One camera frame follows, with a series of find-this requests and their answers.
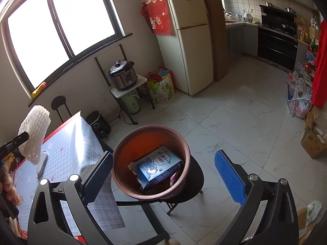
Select window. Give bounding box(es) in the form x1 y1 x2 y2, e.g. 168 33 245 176
0 0 133 108

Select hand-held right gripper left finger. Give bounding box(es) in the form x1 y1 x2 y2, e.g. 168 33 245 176
27 152 114 245

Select electric pressure cooker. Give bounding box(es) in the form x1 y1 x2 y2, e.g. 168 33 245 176
107 60 136 91

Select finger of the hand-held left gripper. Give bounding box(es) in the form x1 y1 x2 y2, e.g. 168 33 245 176
0 131 29 156

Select brown plastic bucket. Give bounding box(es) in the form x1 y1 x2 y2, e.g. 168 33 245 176
112 125 191 201

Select red shopping bag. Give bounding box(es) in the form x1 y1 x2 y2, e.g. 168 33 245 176
149 68 176 94

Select black oven stove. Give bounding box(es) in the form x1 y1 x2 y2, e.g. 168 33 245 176
257 24 299 68

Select person's left hand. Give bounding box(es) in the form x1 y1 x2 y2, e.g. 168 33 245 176
0 170 24 206

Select green white printed bag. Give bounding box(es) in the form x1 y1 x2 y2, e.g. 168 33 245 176
153 78 171 101

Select white foam fruit net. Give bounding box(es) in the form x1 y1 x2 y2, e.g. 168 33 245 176
18 105 51 165

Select printed cardboard box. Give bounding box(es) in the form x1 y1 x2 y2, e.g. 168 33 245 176
300 129 327 160

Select countertop bottles and packets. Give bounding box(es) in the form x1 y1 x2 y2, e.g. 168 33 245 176
298 15 321 49

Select open box with bubble wrap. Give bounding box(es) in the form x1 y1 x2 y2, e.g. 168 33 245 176
304 106 327 133

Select green thermos jug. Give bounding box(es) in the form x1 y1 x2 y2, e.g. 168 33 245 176
122 93 141 115

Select grey remote control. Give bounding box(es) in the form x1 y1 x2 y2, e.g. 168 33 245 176
36 151 48 177

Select black range hood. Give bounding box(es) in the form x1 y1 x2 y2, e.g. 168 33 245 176
259 4 298 31

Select grey lower cabinets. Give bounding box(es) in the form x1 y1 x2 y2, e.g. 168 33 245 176
225 22 259 57

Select red printed cloth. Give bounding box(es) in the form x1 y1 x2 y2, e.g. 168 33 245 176
140 0 177 35

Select black power cord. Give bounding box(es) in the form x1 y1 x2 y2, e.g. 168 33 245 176
106 114 137 126

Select table with checked cloth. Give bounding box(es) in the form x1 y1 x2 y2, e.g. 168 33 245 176
10 111 125 240

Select small white side table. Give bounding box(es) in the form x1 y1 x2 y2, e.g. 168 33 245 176
110 74 156 125

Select black metal frame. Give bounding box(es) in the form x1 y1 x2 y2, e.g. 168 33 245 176
94 43 129 82

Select plastic bags on floor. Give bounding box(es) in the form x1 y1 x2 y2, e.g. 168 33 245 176
286 71 313 119

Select black stool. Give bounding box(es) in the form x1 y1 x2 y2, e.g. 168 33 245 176
115 156 205 216

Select black round-back chair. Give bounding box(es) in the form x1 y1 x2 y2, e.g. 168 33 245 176
51 96 72 124

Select yellow packet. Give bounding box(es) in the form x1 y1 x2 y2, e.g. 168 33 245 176
31 82 48 99

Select wire snack rack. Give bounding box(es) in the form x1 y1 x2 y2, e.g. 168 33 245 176
294 51 318 92

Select white green plastic bag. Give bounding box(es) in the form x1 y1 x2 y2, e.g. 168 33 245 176
305 200 323 226

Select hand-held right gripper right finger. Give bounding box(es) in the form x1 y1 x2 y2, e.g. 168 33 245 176
214 149 299 245

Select white refrigerator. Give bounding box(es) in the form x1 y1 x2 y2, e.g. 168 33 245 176
156 0 214 97

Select black air fryer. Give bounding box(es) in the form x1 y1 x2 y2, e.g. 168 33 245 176
85 110 111 138

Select red hanging apron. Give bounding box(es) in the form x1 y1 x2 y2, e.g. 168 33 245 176
310 19 327 110

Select blue printed carton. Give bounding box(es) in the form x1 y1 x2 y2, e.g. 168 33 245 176
133 145 183 189

